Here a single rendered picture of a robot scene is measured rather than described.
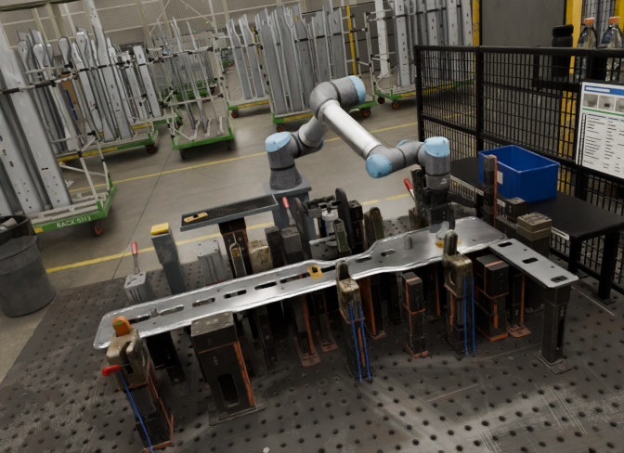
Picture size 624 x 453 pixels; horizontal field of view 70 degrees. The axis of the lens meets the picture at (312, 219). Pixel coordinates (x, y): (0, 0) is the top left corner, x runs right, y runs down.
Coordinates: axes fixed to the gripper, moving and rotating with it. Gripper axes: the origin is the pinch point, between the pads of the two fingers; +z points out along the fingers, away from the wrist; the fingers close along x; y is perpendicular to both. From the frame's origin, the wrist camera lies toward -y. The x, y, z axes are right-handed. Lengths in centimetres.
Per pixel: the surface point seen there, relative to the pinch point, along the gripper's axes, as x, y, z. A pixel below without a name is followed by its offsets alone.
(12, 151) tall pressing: -400, 273, -2
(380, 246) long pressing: -10.5, 20.6, 2.0
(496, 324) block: 17.8, -6.4, 26.2
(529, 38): -170, -164, -37
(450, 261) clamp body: 16.0, 8.0, -1.6
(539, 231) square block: 11.8, -26.7, 0.0
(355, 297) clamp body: 17.0, 39.7, 0.5
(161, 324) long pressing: 2, 97, 1
